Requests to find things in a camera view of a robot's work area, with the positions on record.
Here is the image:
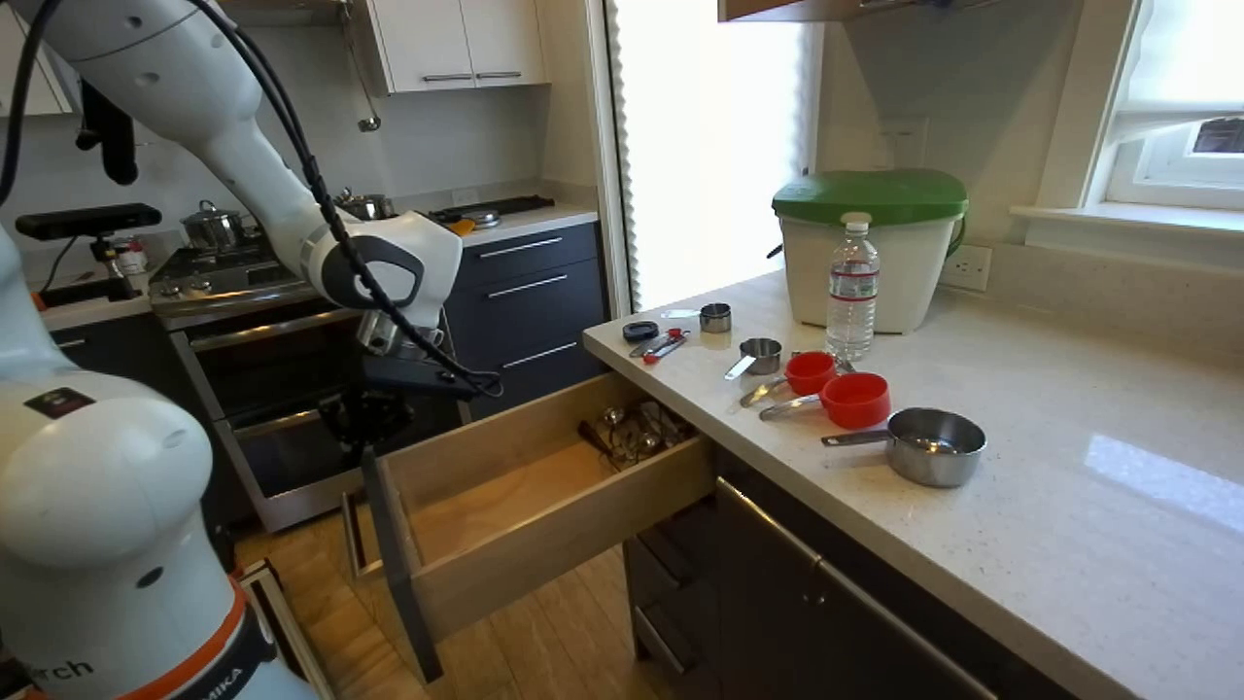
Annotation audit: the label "wooden drawer with dark front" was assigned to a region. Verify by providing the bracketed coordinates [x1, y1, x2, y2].
[364, 374, 710, 682]

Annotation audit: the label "white upper wall cabinet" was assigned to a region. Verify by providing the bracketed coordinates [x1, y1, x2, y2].
[364, 0, 543, 94]

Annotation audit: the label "small red measuring cup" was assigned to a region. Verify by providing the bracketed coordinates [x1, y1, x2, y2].
[739, 351, 835, 410]

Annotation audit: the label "white bin with green lid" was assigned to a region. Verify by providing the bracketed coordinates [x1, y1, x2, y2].
[771, 173, 966, 335]

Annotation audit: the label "black round object on counter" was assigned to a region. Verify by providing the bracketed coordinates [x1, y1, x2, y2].
[623, 319, 655, 344]

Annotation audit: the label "dark kitchen cabinet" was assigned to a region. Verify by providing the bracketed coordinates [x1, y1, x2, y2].
[623, 450, 1073, 700]

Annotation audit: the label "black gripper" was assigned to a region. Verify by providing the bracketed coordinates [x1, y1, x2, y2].
[317, 310, 500, 449]

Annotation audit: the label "black oven stove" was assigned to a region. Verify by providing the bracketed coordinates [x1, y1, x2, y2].
[146, 246, 451, 537]

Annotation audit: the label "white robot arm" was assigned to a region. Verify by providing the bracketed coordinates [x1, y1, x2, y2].
[0, 0, 461, 700]

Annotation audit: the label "clear plastic water bottle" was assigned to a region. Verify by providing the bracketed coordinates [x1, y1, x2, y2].
[828, 211, 881, 370]

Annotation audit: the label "large steel measuring cup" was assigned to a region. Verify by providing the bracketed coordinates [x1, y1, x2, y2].
[824, 410, 988, 492]

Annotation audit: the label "tiny steel measuring cup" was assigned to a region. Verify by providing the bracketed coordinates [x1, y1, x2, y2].
[701, 304, 729, 335]

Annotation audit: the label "black camera on stand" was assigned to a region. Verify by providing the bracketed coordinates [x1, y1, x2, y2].
[14, 204, 162, 243]

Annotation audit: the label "items inside drawer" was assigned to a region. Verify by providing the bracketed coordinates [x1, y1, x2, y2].
[579, 401, 693, 469]

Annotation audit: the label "small steel measuring cup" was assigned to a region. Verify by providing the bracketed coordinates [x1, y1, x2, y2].
[727, 340, 780, 383]

